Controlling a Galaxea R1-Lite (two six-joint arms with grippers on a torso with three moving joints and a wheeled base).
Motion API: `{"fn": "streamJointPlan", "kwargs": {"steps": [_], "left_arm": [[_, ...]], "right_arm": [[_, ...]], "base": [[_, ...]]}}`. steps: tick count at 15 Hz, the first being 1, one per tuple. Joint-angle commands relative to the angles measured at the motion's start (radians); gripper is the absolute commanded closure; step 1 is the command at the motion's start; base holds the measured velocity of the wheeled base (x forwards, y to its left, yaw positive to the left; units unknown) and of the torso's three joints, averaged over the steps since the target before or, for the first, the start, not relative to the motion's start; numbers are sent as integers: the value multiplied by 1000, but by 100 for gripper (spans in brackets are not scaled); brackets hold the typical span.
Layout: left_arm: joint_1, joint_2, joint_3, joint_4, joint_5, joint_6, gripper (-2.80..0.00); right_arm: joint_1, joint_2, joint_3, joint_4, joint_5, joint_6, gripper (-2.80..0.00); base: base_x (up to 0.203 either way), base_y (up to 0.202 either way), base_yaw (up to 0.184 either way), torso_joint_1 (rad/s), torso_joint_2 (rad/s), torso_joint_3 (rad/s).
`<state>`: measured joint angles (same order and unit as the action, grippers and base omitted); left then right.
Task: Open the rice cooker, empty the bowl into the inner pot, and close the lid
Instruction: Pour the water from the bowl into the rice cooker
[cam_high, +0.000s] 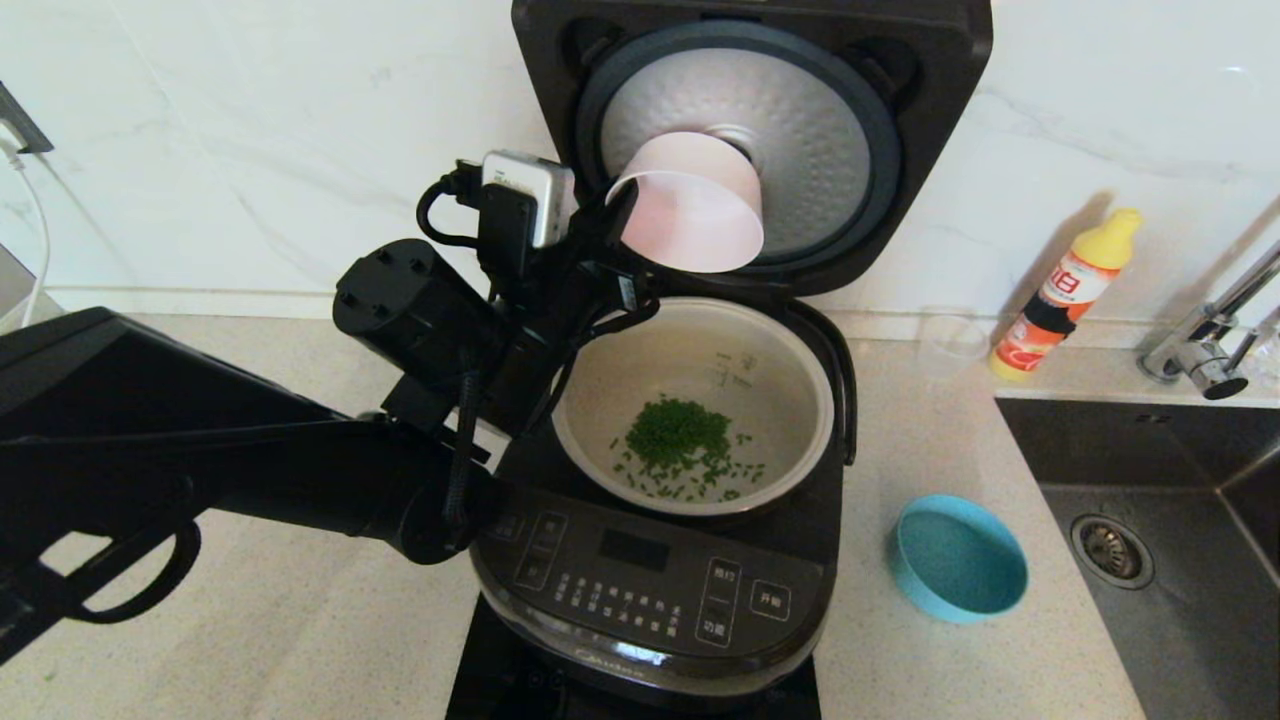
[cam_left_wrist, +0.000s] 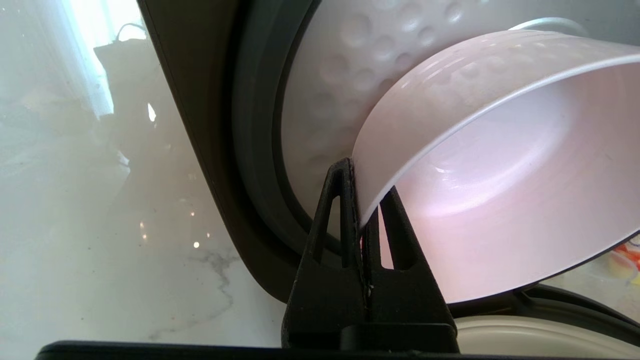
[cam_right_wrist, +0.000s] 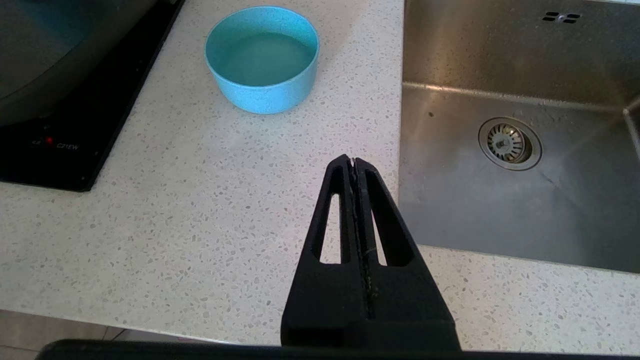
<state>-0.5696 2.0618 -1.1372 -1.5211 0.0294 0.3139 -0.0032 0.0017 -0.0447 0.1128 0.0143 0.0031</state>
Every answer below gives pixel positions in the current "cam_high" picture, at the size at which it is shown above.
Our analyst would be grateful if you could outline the pink bowl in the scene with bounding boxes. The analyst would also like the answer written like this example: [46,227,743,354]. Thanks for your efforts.
[605,132,766,274]

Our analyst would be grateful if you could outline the dark wall socket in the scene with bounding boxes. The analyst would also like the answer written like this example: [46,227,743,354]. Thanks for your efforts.
[0,82,56,156]

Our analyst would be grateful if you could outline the round metal sink drain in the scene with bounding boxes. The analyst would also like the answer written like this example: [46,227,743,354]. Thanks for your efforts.
[1071,515,1154,590]

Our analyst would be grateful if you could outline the chopped green onions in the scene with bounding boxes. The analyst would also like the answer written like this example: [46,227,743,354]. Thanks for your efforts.
[610,396,768,503]

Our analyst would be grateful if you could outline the dark steel sink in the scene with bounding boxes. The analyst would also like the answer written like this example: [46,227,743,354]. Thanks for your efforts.
[996,398,1280,720]

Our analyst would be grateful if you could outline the chrome faucet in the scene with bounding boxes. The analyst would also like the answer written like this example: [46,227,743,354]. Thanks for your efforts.
[1137,240,1280,401]

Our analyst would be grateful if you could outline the yellow orange detergent bottle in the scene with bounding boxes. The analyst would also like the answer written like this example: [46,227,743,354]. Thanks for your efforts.
[990,209,1143,383]

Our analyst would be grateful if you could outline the black glass cooktop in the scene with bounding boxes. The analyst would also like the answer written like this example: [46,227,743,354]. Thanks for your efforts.
[447,595,823,720]

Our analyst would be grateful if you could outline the white power cable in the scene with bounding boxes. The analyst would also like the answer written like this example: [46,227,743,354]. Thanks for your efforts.
[0,150,53,331]

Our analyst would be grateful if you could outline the blue bowl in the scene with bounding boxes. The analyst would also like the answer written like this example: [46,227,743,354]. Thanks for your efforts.
[886,494,1029,625]

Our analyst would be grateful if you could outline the clear glass cup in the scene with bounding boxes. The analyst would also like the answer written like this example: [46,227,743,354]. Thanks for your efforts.
[918,307,991,363]

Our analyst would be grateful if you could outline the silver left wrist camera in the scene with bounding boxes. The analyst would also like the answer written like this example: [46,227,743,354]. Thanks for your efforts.
[480,150,578,251]

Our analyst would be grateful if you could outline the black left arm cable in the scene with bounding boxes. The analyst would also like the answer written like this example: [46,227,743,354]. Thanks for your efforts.
[417,160,501,531]

